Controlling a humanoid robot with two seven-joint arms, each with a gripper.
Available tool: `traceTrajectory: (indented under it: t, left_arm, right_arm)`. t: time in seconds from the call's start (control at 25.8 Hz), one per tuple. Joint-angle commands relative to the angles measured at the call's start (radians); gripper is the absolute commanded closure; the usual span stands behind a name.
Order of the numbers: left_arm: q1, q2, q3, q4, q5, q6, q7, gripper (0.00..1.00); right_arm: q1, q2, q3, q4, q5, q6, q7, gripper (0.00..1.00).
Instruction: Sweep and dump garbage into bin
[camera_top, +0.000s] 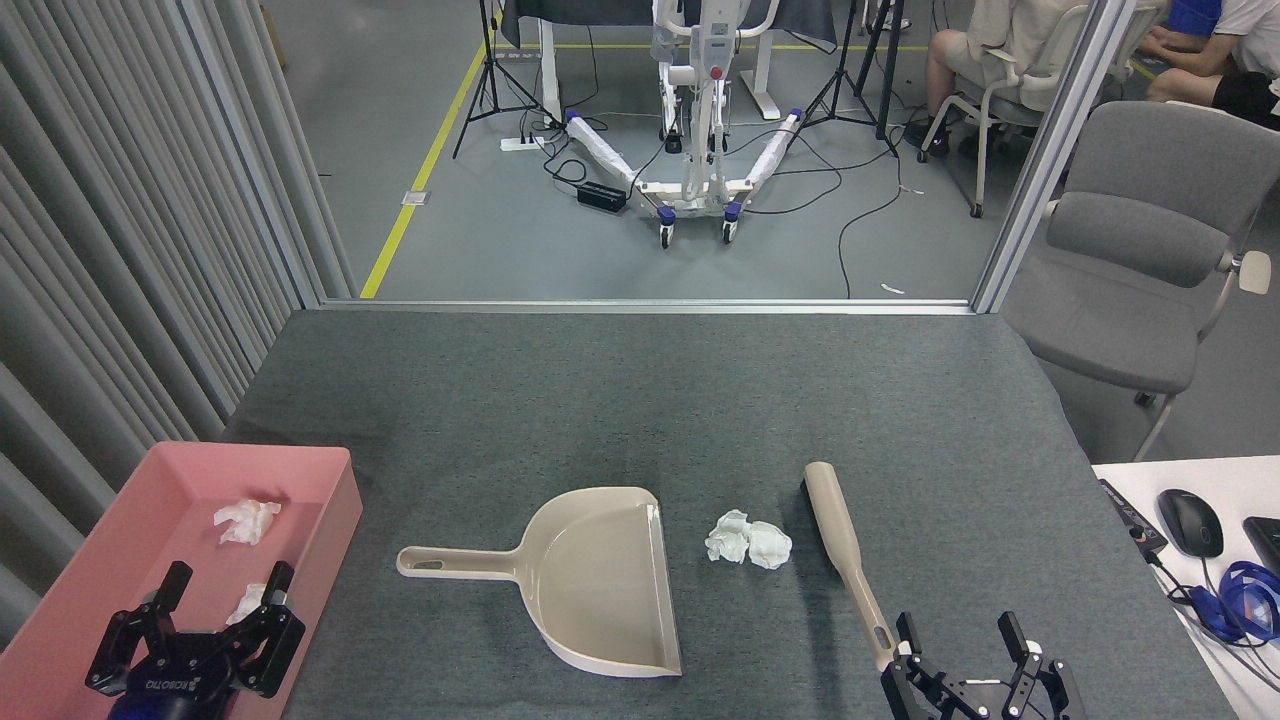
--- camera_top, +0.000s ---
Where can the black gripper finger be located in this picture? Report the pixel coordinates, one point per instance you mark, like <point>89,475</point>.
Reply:
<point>275,650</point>
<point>915,690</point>
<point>125,650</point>
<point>1045,690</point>

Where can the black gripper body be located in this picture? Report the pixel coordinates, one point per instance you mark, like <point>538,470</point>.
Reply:
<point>978,703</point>
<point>185,680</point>

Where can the beige hand brush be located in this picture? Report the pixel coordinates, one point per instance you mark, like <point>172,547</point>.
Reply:
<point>835,520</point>

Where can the white tissue ball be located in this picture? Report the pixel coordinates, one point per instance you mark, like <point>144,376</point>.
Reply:
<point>727,538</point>
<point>245,603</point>
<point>770,546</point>
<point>245,522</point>

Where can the beige plastic dustpan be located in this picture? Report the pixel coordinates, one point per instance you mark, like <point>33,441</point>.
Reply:
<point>600,580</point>

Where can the pink plastic bin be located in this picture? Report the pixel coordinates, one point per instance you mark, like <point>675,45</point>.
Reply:
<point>150,485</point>

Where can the flat black device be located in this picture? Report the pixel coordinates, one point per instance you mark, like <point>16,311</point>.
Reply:
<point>1135,520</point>

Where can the black computer mouse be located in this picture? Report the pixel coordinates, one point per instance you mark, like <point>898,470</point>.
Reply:
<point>1190,523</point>

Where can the black keyboard corner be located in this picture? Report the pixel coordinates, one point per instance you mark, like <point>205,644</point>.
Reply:
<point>1265,545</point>

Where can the white side table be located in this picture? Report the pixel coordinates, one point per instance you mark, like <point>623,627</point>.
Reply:
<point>1240,480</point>

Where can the grey office chair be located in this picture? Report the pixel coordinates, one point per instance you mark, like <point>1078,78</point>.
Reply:
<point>1130,320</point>

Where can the metal floor outlet plate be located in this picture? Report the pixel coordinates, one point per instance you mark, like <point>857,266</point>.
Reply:
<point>416,198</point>

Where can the white stand on wheels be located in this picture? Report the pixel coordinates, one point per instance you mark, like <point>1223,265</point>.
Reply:
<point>690,190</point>

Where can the black power adapter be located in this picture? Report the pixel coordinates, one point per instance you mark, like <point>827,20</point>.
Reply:
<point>602,196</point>

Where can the white power strip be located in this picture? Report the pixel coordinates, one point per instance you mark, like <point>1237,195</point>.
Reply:
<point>522,144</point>

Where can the white mesh office chair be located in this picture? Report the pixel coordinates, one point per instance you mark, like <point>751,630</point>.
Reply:
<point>1020,105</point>

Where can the black tripod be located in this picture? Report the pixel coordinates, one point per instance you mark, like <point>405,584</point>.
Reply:
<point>490,70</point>
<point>845,80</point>

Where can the person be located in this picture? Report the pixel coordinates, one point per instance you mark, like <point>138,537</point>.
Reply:
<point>1010,30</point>
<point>1250,25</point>

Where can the white desk with black cloth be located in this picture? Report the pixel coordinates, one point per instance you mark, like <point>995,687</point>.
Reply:
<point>600,12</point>

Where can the grey ribbed wall panel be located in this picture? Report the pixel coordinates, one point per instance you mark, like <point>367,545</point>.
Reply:
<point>120,250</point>

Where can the silver aluminium rail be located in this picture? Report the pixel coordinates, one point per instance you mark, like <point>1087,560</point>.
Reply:
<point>650,306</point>

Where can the silver aluminium post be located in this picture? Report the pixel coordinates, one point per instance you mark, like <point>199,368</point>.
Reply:
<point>1050,150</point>

